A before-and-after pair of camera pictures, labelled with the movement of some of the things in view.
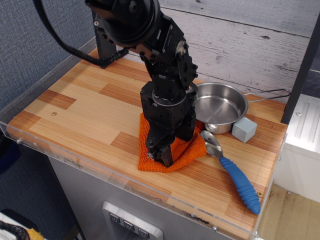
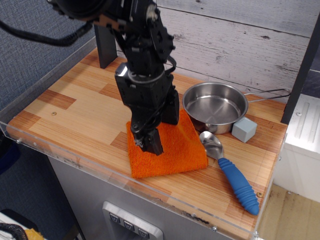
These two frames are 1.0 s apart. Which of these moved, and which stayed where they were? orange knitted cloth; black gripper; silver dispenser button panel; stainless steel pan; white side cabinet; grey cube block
Moved: orange knitted cloth; black gripper
Stayed: stainless steel pan; white side cabinet; grey cube block; silver dispenser button panel
